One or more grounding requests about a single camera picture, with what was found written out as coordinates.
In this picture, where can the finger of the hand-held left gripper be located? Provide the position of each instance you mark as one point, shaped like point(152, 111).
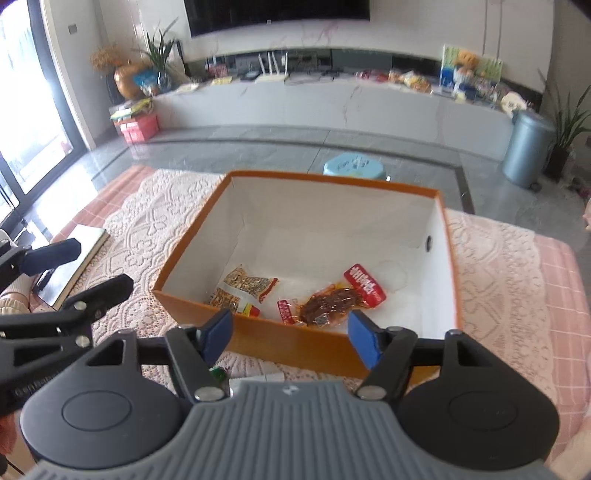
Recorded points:
point(46, 258)
point(101, 295)

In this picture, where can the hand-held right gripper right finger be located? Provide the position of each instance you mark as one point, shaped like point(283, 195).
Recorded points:
point(364, 341)

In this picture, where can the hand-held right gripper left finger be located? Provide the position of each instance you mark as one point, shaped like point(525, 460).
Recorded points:
point(219, 337)

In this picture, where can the orange cardboard box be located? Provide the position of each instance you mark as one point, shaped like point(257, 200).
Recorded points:
point(295, 344)

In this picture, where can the grey notebook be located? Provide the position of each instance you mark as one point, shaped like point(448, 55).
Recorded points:
point(74, 263)

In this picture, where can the green snack stick packet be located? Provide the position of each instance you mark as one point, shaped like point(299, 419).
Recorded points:
point(218, 374)

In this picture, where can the yellow clear snack packet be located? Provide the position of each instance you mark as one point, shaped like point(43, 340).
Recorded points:
point(242, 290)

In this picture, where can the clear brown meat snack packet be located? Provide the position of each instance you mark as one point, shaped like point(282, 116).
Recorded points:
point(328, 304)

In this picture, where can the red white-print snack packet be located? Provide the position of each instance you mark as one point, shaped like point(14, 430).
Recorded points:
point(364, 284)

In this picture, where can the small red snack packet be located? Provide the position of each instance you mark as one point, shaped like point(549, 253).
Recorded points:
point(286, 311)

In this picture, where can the pink box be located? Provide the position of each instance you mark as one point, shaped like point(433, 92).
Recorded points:
point(138, 129)

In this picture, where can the glass sliding door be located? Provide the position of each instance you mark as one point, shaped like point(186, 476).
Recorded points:
point(27, 92)

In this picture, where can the stack of papers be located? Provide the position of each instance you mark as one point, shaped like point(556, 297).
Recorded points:
point(134, 108)

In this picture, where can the light blue plastic stool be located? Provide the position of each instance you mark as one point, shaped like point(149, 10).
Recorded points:
point(353, 166)

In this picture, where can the orange round vase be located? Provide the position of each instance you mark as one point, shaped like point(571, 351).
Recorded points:
point(129, 83)

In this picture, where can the blue snack bag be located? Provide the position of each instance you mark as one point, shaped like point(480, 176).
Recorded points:
point(147, 81)

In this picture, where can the pink checked cloth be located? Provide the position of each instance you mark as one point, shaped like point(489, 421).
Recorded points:
point(561, 277)

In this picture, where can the dried yellow flowers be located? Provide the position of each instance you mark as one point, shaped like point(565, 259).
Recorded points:
point(106, 57)

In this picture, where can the green plant in patterned pot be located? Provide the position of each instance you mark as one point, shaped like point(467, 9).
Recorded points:
point(164, 60)

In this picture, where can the white marble television console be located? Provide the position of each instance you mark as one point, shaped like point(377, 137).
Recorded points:
point(323, 106)

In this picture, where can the grey round trash bin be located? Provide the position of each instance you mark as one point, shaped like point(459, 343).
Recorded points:
point(526, 147)

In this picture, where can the yellow snack bags on console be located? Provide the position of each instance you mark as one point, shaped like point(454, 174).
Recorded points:
point(413, 81)

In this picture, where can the white router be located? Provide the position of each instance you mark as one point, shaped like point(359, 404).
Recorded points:
point(272, 69)

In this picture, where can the white rounded ornament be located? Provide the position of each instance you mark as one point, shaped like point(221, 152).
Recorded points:
point(513, 101)

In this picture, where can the tall plant in black pot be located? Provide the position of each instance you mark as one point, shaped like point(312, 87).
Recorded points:
point(561, 138)

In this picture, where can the brown teddy bear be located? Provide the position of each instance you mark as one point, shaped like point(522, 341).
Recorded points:
point(467, 62)

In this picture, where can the green picture board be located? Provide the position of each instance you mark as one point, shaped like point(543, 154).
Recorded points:
point(489, 69)

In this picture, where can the black television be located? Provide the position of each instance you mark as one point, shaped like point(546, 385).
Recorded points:
point(277, 14)

